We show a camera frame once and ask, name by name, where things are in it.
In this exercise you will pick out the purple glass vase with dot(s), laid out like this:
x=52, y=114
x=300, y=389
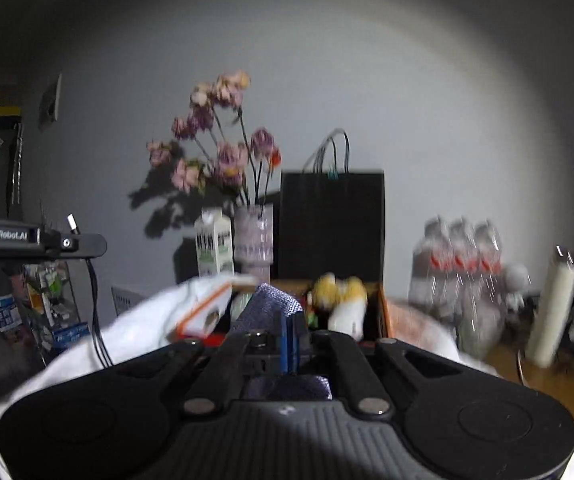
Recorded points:
x=254, y=240

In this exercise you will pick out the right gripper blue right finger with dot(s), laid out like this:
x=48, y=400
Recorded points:
x=300, y=346

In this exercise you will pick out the black paper bag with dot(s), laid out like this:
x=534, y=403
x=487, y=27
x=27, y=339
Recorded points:
x=330, y=218

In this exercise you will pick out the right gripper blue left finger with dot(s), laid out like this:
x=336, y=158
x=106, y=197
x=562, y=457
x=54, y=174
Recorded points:
x=284, y=342

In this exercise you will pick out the water bottle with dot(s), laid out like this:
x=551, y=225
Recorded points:
x=431, y=267
x=489, y=246
x=465, y=260

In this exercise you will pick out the yellow white plush toy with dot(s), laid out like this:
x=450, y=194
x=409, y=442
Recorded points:
x=343, y=304

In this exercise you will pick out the water bottle middle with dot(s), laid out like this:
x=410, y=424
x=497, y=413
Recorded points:
x=465, y=260

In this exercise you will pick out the clear glass cup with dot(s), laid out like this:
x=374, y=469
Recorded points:
x=479, y=330

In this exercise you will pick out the white milk carton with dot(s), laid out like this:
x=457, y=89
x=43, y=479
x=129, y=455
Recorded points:
x=214, y=242

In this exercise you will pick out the wire storage rack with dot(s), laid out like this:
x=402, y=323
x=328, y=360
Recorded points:
x=51, y=309

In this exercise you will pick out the water bottle left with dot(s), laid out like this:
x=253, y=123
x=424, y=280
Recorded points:
x=431, y=267

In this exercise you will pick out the water bottle right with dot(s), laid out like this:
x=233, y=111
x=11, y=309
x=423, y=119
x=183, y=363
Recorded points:
x=489, y=246

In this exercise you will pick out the purple knitted cloth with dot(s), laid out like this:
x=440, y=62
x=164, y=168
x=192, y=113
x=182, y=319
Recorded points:
x=263, y=380

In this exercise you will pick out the white round lamp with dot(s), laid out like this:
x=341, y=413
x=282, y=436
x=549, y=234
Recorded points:
x=516, y=281

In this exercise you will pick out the white fluffy blanket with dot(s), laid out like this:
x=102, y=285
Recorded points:
x=152, y=323

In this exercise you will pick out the dried purple flowers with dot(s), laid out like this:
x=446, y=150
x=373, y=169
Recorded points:
x=212, y=146

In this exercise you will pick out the red cardboard box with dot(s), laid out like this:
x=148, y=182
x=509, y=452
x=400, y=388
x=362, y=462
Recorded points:
x=211, y=313

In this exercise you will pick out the white thermos bottle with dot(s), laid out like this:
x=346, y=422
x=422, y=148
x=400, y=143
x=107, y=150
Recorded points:
x=553, y=309

